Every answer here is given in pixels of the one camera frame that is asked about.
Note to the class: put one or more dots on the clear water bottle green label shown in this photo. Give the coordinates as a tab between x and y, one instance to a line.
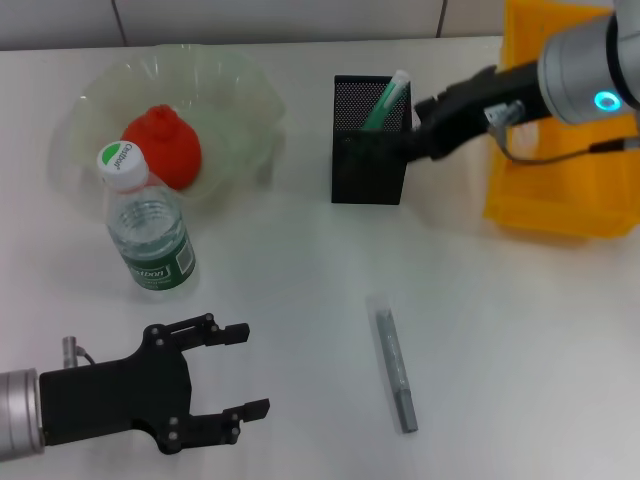
150	240

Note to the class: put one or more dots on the black mesh pen holder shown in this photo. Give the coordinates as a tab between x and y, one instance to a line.
365	170

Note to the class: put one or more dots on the grey marker pen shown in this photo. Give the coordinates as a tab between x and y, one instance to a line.
395	365

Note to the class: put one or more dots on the yellow plastic bin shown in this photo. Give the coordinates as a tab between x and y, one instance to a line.
560	195

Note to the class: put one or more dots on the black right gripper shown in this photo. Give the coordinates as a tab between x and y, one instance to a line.
490	110

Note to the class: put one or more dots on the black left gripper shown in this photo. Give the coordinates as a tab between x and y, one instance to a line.
115	395

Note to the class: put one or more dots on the orange fruit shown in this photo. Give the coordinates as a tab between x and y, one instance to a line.
165	145

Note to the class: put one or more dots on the green glass fruit plate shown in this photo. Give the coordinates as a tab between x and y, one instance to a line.
230	110

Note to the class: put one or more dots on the green pen white cap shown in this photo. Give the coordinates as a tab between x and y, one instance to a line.
387	100

